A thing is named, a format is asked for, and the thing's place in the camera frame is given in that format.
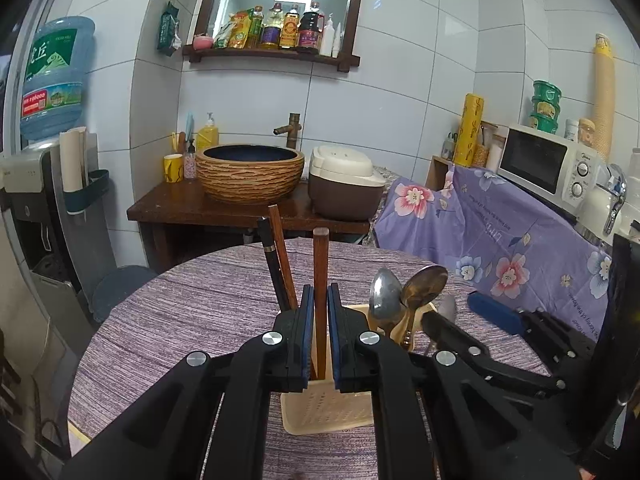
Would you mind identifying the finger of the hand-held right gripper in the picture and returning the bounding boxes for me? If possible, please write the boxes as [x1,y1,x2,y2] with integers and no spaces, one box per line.
[467,291,598,377]
[421,311,569,401]

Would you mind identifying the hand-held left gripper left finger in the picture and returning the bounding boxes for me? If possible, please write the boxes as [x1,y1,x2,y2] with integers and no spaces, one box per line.
[60,284,316,480]

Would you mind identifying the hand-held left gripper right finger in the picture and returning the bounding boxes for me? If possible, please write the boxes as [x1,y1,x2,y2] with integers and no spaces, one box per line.
[327,282,581,480]

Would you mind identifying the brown wooden chopstick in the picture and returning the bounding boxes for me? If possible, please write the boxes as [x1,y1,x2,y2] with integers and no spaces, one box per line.
[312,227,331,381]
[267,204,301,313]

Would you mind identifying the black chopstick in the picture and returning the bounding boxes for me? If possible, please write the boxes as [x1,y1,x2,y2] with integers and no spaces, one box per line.
[256,216,293,313]

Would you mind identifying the cream perforated utensil holder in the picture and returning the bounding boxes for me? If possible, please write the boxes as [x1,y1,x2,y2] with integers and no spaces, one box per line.
[280,302,436,436]

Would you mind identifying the purple floral cloth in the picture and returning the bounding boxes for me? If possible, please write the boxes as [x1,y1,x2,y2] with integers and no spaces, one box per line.
[372,162,640,376]

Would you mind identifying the cream and brown rice cooker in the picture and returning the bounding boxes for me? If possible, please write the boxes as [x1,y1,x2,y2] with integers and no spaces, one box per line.
[306,145,387,222]

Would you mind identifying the small wooden box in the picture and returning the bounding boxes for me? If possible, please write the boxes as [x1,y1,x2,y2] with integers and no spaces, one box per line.
[425,155,453,192]

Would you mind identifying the white microwave oven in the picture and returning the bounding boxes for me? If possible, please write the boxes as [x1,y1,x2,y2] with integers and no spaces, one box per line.
[497,124,601,206]

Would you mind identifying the white storage jar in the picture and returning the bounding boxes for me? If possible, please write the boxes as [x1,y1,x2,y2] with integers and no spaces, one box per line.
[486,127,508,173]

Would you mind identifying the brown ribbed wash basin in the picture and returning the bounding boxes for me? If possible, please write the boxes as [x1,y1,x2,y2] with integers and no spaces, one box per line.
[195,144,306,206]

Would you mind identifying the glass pasta jar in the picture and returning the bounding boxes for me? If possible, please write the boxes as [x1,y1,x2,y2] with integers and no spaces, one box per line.
[475,122,498,168]

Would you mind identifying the yellow wrap roll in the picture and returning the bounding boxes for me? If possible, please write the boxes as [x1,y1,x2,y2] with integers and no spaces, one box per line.
[452,92,485,168]

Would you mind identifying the dark wooden washstand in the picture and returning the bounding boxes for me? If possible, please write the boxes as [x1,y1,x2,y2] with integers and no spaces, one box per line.
[126,180,373,271]

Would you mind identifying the grey round stool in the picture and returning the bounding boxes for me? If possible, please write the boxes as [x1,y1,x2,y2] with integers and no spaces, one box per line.
[91,265,161,323]

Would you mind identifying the bamboo style faucet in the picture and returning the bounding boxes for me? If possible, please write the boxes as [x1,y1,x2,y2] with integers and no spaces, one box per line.
[272,112,303,151]

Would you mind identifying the yellow mug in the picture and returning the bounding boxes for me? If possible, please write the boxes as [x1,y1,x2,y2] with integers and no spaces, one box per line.
[163,154,185,184]

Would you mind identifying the yellow soap pump bottle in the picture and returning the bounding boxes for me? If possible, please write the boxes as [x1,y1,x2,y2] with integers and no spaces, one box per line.
[196,111,220,153]

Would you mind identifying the tall stack of beige cups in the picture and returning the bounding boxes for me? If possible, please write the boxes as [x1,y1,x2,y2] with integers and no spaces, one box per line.
[592,32,616,161]

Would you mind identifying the blue-grey roll holder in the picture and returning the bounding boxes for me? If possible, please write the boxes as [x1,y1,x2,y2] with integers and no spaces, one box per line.
[62,169,111,216]

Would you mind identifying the dark wooden mirror shelf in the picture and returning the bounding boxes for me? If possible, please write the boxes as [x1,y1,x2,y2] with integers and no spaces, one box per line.
[181,0,375,73]

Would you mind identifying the beige paper roll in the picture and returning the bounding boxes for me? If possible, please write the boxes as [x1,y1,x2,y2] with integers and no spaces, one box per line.
[59,127,91,196]

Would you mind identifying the white plastic bottle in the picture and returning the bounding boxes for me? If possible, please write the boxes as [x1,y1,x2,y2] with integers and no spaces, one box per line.
[320,16,336,57]

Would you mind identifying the dark soy sauce bottle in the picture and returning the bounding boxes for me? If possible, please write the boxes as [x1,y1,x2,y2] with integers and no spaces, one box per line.
[297,0,326,54]

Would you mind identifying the amber bottle with yellow label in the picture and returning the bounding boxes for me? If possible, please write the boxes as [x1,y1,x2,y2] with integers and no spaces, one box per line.
[279,4,302,51]

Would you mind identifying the oil bottle with purple label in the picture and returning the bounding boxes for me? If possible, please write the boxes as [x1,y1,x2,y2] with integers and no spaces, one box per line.
[260,2,286,51]

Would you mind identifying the grey water dispenser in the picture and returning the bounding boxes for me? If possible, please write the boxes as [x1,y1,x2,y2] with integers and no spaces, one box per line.
[0,142,118,311]

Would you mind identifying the green bottle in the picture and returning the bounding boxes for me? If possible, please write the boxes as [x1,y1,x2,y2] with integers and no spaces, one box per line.
[248,6,265,50]

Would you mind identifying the yellow seasoning packet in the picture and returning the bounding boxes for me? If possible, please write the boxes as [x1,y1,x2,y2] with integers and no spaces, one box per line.
[215,9,253,50]

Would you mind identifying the green hanging packet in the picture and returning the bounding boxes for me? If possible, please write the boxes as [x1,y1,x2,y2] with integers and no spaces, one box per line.
[156,1,183,58]

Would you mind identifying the blue water jug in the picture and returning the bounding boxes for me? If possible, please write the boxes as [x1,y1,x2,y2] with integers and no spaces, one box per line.
[19,15,97,143]

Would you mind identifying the white kettle with metal handle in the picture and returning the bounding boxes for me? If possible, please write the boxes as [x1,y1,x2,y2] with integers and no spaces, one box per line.
[580,162,631,241]

